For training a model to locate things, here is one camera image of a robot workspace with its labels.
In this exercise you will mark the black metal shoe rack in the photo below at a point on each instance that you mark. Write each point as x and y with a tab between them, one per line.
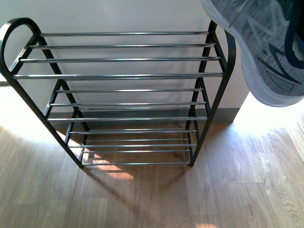
120	98

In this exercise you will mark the grey knit sneaker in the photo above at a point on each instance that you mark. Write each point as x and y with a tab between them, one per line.
270	34

